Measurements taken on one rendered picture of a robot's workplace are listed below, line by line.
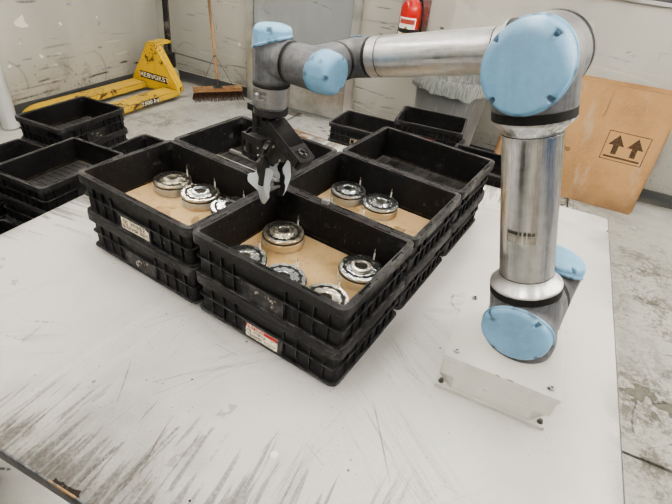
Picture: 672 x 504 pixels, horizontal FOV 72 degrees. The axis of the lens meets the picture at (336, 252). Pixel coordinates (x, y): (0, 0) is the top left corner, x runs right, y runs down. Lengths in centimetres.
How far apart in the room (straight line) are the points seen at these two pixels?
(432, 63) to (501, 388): 64
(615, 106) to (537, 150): 310
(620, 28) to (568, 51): 322
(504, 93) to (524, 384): 57
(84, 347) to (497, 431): 88
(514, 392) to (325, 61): 73
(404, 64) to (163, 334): 76
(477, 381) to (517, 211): 41
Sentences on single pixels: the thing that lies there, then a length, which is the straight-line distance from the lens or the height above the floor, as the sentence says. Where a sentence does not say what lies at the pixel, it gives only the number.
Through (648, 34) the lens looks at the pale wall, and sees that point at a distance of 390.
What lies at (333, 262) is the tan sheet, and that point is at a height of 83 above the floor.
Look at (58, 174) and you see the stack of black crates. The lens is 235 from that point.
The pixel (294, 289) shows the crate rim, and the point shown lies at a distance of 89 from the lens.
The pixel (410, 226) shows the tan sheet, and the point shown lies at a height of 83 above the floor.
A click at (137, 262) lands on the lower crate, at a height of 74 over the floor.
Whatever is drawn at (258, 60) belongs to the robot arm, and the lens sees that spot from 95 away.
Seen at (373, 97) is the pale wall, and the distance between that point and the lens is 424.
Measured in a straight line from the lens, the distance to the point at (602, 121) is 381.
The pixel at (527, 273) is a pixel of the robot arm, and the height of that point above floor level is 107.
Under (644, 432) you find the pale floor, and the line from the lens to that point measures 228.
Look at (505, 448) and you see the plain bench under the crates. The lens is 103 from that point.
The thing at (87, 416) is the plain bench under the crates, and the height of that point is 70.
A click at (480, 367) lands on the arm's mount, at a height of 80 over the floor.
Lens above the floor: 150
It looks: 35 degrees down
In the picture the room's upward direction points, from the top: 7 degrees clockwise
